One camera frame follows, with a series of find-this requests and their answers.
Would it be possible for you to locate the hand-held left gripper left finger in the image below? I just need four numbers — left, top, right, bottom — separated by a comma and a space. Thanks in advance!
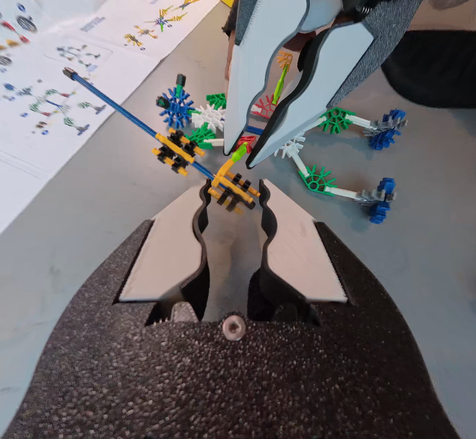
118, 178, 212, 322

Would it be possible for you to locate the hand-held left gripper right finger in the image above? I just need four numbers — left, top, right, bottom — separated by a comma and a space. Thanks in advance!
246, 178, 348, 322

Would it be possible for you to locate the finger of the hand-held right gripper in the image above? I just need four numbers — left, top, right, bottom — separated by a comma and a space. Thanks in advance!
222, 0, 311, 156
245, 22, 375, 169

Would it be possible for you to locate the multicoloured construction toy model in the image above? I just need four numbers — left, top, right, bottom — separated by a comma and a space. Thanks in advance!
156, 74, 408, 225

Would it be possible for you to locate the black orange toy wheel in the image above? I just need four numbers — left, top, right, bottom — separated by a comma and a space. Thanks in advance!
152, 129, 206, 176
208, 173, 261, 214

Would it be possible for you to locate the thin blue toy rod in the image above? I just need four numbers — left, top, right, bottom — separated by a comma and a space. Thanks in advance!
72, 73, 227, 189

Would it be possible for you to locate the person's right hand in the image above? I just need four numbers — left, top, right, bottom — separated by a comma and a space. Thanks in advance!
277, 29, 320, 54

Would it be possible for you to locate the person's right leg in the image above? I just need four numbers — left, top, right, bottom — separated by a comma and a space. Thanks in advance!
381, 30, 476, 109

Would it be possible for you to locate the white instruction sheet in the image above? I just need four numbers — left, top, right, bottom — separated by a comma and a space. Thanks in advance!
0, 0, 220, 233

